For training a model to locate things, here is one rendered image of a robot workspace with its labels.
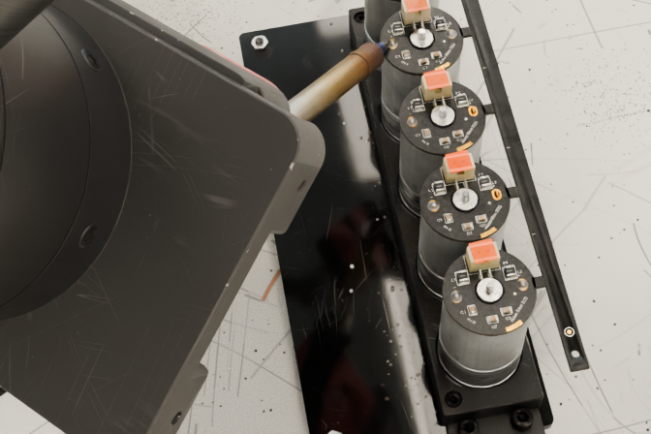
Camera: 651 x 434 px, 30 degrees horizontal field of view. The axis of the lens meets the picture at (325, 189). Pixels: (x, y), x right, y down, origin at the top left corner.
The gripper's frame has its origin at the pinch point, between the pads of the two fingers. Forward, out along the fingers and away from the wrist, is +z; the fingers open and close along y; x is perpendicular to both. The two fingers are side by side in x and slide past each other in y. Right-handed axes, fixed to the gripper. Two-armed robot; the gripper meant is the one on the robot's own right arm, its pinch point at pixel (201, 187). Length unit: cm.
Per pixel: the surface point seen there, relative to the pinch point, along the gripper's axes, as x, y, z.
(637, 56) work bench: -9.4, -5.3, 17.0
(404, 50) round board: -5.5, -0.5, 7.5
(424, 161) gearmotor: -2.9, -2.9, 7.0
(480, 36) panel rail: -6.9, -2.1, 8.5
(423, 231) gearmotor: -1.2, -4.0, 6.4
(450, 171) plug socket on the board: -3.1, -4.0, 5.5
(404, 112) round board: -3.9, -1.7, 6.7
